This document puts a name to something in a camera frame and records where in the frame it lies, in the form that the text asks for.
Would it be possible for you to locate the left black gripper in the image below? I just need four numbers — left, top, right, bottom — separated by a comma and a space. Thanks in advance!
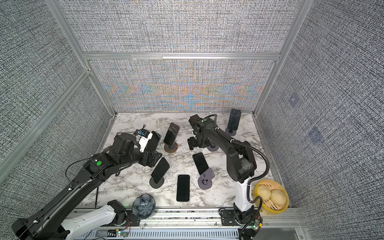
120, 145, 164, 169

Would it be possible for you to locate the blue case phone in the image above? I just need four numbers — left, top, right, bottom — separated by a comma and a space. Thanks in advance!
193, 153, 209, 175

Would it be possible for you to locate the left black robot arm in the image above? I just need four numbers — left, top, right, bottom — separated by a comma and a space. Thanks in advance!
12, 133, 162, 240

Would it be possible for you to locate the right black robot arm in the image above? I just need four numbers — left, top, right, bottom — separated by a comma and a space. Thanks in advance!
188, 114, 270, 225

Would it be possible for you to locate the middle purple phone stand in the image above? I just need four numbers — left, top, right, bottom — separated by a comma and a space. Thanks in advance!
207, 145, 219, 152

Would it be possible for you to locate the wooden base phone stand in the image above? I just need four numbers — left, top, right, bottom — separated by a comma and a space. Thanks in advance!
164, 142, 178, 154

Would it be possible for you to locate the front left grey stand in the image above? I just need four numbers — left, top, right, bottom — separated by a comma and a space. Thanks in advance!
149, 178, 165, 189

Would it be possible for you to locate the far right purple stand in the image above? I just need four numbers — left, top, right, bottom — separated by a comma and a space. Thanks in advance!
225, 128, 237, 137

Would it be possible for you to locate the purple case phone wooden stand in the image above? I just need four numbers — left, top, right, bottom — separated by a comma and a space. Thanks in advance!
164, 123, 180, 147

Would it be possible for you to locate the front right purple stand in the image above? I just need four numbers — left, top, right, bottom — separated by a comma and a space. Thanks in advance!
198, 168, 215, 190

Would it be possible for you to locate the steamed bun left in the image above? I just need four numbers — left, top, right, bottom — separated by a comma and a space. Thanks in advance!
257, 185, 271, 201

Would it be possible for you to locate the steamed bun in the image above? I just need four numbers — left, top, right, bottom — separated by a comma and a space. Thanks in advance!
257, 185, 271, 201
270, 189, 287, 206

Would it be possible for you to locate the yellow bamboo steamer basket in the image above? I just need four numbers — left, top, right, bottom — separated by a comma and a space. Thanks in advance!
252, 180, 290, 215

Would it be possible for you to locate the steamed bun right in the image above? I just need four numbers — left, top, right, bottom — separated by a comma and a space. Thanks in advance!
270, 189, 287, 206

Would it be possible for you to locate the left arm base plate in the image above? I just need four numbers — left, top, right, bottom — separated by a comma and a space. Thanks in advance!
113, 210, 141, 228

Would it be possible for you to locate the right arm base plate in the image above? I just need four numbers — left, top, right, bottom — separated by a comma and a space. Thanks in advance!
219, 208, 263, 227

